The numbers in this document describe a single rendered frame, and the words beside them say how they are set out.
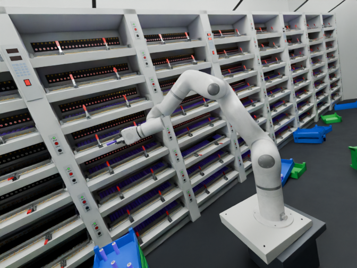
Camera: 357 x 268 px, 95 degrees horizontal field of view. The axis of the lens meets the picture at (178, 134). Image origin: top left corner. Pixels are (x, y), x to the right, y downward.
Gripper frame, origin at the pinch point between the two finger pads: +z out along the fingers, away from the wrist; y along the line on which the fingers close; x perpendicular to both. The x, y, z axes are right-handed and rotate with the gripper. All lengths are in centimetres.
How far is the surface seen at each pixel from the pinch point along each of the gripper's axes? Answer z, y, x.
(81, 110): 20.6, -27.0, 12.8
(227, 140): -76, 47, 60
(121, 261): 7, 51, -38
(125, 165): 6.4, 19.7, 7.7
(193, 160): -38, 44, 34
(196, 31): -83, -62, 72
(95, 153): 15.4, 2.4, -2.8
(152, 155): -11.6, 21.8, 17.4
